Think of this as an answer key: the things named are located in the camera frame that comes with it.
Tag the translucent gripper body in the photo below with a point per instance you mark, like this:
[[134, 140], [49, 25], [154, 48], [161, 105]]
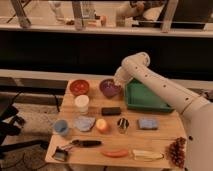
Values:
[[117, 84]]

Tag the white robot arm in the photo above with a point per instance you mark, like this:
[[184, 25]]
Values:
[[194, 107]]

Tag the purple bowl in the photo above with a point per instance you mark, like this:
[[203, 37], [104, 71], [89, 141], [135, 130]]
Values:
[[107, 91]]

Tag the red bowl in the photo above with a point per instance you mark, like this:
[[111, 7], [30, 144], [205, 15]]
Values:
[[79, 87]]

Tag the green plastic tray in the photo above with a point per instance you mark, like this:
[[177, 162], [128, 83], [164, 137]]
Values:
[[141, 98]]

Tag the black rectangular block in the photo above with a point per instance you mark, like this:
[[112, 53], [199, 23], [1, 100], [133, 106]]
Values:
[[111, 111]]

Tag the white cup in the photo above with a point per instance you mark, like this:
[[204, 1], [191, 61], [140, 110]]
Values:
[[82, 103]]

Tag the orange peach fruit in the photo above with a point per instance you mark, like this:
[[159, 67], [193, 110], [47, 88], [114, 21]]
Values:
[[102, 126]]

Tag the blue sponge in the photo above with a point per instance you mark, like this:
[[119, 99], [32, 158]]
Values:
[[148, 124]]

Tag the blue-grey crumpled cloth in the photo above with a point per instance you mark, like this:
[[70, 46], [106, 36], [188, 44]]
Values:
[[83, 123]]

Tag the orange carrot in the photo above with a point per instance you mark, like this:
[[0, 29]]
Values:
[[115, 154]]

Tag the blue plastic cup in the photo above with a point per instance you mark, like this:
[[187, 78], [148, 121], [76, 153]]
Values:
[[61, 127]]

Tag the small metal grater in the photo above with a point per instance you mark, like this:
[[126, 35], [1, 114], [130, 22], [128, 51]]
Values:
[[60, 155]]

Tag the dark red grape bunch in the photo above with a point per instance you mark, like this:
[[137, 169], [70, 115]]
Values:
[[175, 152]]

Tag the black office chair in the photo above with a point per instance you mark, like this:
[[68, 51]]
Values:
[[8, 118]]

